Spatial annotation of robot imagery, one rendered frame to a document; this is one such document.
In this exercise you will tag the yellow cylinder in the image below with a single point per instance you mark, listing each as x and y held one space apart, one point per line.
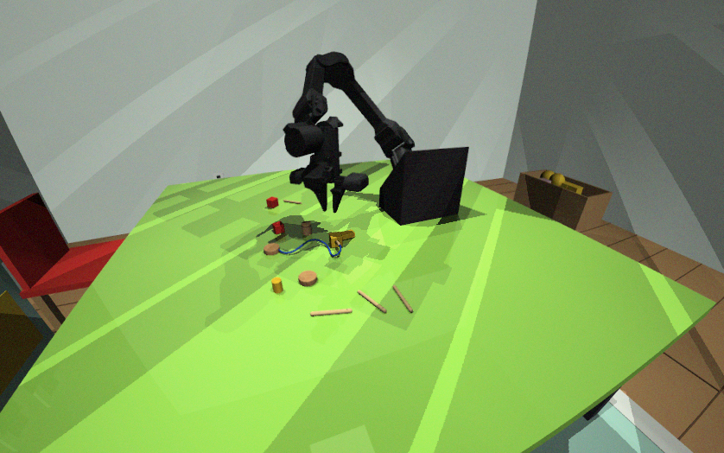
277 285

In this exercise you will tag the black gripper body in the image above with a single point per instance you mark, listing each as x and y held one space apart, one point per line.
355 182

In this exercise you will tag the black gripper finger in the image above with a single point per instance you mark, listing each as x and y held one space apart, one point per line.
321 195
337 196

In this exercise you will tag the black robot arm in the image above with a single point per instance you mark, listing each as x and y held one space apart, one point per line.
303 137

